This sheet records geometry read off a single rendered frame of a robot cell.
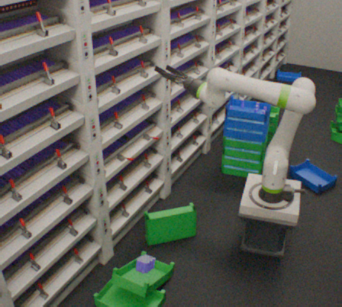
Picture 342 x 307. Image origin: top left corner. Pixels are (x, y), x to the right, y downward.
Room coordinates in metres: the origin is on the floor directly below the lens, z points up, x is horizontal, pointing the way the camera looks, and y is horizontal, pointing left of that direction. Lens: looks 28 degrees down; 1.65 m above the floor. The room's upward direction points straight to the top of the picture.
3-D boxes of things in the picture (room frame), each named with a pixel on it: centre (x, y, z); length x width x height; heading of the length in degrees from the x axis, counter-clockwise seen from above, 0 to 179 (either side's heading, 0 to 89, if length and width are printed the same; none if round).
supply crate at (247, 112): (2.55, -0.55, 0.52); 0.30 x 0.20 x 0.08; 70
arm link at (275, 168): (1.76, -0.56, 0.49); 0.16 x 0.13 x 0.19; 162
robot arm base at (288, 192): (1.74, -0.61, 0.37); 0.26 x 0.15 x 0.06; 82
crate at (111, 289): (1.30, 0.21, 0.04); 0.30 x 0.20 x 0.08; 62
